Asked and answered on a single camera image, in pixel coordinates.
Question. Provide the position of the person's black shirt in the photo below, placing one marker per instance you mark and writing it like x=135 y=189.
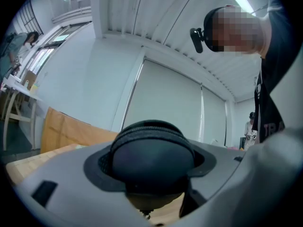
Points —
x=272 y=107

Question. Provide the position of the white roller blind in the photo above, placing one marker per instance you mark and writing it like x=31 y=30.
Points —
x=170 y=98

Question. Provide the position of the person's head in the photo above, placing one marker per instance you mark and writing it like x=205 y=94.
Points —
x=236 y=29

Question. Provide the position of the glass window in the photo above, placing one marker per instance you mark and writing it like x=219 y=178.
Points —
x=47 y=53

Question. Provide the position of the black head camera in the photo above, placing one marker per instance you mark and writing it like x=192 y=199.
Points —
x=197 y=40

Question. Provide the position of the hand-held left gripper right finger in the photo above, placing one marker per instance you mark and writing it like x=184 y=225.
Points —
x=220 y=164

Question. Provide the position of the black balcony railing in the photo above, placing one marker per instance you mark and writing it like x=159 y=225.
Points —
x=30 y=18

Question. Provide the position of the brown paper bag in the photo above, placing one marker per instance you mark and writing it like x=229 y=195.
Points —
x=29 y=79

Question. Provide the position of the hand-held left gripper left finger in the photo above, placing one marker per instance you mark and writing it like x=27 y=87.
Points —
x=71 y=185

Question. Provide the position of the white table at left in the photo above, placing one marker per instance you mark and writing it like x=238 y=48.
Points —
x=14 y=85

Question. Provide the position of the large brown cardboard sheet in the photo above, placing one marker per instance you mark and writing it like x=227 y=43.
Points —
x=66 y=131

